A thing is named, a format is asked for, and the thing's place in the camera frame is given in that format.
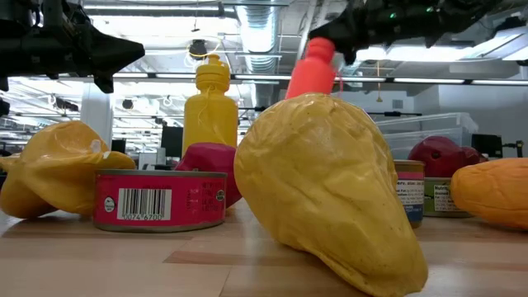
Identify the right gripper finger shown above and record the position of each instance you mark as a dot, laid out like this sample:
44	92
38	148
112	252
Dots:
348	33

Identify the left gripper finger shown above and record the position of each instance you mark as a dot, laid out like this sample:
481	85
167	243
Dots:
111	53

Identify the orange squeeze bottle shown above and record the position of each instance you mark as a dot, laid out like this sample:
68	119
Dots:
311	78

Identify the yellow star fruit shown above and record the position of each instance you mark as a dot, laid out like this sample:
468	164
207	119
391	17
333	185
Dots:
53	165

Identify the yellow squeeze bottle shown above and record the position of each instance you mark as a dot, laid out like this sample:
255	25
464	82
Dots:
210	111

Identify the red apple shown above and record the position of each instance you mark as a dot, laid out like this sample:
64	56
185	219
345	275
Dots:
210	158

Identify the dark red wrinkled fruit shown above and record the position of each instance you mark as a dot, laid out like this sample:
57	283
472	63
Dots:
445	163

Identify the yellow pear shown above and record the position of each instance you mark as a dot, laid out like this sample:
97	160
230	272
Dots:
321	185

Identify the blue red label tin can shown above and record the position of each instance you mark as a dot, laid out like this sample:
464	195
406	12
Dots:
410	194

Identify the green label tin can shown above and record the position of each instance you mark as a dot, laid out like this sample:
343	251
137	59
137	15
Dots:
439	198

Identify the orange yellow mango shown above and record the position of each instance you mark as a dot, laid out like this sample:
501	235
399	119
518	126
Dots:
495	191

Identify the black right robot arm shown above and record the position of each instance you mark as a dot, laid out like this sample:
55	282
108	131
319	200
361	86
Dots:
462	14

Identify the black ceiling device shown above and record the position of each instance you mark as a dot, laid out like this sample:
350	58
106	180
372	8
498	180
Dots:
198	48

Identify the black computer monitor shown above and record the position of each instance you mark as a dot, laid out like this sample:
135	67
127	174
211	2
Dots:
171	140
119	146
486	145

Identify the clear tall plastic bin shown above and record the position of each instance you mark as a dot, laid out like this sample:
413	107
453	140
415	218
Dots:
425	123

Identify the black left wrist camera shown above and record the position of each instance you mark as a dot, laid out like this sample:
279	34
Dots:
53	12

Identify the silver ventilation duct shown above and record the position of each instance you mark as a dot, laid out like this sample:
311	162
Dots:
259	29

